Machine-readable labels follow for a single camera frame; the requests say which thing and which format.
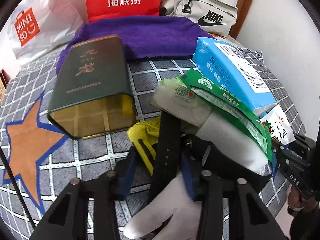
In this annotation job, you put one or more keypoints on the right hand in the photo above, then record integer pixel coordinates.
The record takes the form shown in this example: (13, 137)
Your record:
(296, 201)

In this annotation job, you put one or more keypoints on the brown wooden door frame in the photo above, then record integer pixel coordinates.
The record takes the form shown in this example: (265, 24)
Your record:
(243, 8)

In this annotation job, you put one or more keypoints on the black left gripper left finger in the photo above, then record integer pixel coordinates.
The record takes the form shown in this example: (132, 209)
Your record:
(67, 216)

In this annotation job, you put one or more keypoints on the white Miniso plastic bag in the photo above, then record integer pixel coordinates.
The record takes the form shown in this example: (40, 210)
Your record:
(38, 26)

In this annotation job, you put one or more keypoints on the green wet wipes packet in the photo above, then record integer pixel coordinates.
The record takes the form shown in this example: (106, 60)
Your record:
(231, 108)

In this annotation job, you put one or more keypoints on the dark green tin box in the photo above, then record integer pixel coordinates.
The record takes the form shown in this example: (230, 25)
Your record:
(92, 95)

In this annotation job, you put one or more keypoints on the white snack packet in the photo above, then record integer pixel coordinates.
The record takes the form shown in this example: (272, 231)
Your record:
(278, 125)

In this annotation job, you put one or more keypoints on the purple fleece towel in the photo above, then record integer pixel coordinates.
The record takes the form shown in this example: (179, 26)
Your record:
(144, 37)

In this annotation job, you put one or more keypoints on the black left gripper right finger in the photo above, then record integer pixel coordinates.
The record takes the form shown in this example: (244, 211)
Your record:
(230, 209)

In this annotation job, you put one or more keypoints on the blue tissue pack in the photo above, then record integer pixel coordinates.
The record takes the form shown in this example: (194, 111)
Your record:
(227, 67)

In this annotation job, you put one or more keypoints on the green tissue pack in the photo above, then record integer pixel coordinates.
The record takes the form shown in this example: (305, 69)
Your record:
(172, 96)

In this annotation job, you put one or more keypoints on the beige Nike waist bag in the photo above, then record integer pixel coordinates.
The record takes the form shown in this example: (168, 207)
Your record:
(213, 16)

